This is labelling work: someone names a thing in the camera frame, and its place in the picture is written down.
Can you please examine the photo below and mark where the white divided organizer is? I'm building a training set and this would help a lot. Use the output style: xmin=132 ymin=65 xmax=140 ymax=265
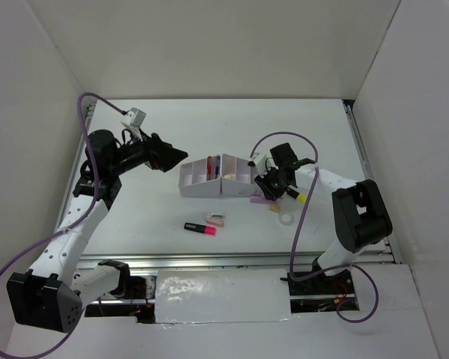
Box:
xmin=178 ymin=156 xmax=222 ymax=198
xmin=221 ymin=153 xmax=261 ymax=197

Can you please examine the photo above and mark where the red pen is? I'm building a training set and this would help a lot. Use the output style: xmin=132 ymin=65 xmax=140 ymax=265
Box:
xmin=207 ymin=156 xmax=214 ymax=180

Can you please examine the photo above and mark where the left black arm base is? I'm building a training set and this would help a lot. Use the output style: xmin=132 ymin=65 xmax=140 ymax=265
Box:
xmin=98 ymin=260 xmax=155 ymax=324

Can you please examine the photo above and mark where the right white divided organizer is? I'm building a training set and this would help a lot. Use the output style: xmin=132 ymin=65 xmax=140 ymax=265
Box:
xmin=221 ymin=153 xmax=261 ymax=197

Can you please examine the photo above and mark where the black pink highlighter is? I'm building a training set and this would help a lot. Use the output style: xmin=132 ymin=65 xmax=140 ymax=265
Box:
xmin=183 ymin=222 xmax=216 ymax=236

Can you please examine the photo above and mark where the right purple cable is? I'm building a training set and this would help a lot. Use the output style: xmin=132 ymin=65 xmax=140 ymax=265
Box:
xmin=249 ymin=131 xmax=379 ymax=325

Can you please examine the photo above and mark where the left white divided organizer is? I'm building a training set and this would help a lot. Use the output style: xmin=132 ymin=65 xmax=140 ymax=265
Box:
xmin=178 ymin=156 xmax=222 ymax=198

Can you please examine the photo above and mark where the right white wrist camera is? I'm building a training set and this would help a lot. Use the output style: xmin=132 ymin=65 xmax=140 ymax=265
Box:
xmin=248 ymin=152 xmax=272 ymax=178

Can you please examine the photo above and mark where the tan eraser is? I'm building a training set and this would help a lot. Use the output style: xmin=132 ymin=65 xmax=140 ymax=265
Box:
xmin=269 ymin=203 xmax=281 ymax=213

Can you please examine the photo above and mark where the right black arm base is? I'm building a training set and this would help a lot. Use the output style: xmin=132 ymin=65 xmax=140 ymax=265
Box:
xmin=280 ymin=269 xmax=358 ymax=313

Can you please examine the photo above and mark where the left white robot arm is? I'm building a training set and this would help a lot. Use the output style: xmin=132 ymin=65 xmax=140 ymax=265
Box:
xmin=7 ymin=129 xmax=188 ymax=333

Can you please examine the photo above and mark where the clear tape roll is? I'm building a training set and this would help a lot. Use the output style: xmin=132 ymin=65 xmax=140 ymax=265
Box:
xmin=278 ymin=209 xmax=294 ymax=226

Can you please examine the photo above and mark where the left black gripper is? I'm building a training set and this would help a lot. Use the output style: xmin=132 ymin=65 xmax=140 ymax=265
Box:
xmin=109 ymin=126 xmax=188 ymax=176

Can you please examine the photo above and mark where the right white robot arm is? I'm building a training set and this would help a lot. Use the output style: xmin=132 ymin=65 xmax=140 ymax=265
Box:
xmin=248 ymin=143 xmax=393 ymax=293

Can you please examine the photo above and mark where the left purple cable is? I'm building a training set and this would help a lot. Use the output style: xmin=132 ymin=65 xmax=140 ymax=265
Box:
xmin=0 ymin=92 xmax=126 ymax=358

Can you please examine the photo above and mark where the purple cable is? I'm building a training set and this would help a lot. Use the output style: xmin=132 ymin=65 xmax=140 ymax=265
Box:
xmin=249 ymin=131 xmax=379 ymax=325
xmin=0 ymin=92 xmax=126 ymax=358

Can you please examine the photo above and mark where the blue gel pen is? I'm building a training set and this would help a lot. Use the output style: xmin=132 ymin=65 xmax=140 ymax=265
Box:
xmin=214 ymin=156 xmax=221 ymax=179

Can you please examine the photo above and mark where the black yellow highlighter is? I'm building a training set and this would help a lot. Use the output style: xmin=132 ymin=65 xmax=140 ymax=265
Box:
xmin=286 ymin=188 xmax=307 ymax=204

